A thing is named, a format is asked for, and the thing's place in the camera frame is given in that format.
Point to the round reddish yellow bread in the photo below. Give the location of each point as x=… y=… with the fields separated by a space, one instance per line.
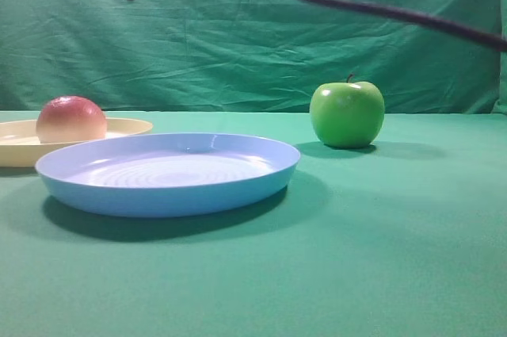
x=68 y=119

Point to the pale yellow plastic plate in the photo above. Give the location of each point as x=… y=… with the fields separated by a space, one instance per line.
x=21 y=148

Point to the blue plastic plate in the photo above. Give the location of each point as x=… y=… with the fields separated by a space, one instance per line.
x=168 y=175

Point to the green backdrop cloth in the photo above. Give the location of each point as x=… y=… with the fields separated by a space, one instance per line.
x=233 y=55

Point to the green apple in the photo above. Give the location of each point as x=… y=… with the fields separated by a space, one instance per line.
x=347 y=115

